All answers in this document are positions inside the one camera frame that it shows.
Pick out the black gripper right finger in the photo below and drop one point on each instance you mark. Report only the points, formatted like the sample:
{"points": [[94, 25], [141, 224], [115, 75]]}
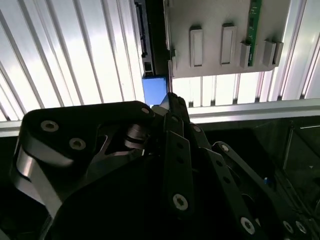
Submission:
{"points": [[250, 181]]}

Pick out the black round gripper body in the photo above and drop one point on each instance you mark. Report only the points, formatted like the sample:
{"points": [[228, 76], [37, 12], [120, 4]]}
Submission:
{"points": [[117, 202]]}

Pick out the hard disk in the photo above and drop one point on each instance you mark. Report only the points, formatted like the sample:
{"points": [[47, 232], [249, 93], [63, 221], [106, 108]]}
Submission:
{"points": [[153, 87]]}

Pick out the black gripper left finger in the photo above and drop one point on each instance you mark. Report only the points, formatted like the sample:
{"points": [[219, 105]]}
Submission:
{"points": [[100, 112]]}

